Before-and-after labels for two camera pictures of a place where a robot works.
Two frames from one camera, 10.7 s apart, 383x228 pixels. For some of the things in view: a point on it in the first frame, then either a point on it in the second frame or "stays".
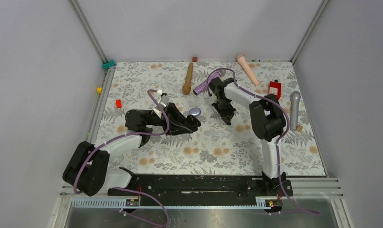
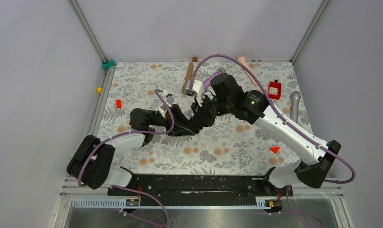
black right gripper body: (224, 108) -> (210, 109)
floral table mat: (216, 94) stays
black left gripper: (176, 120) stays
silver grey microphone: (295, 97) stays
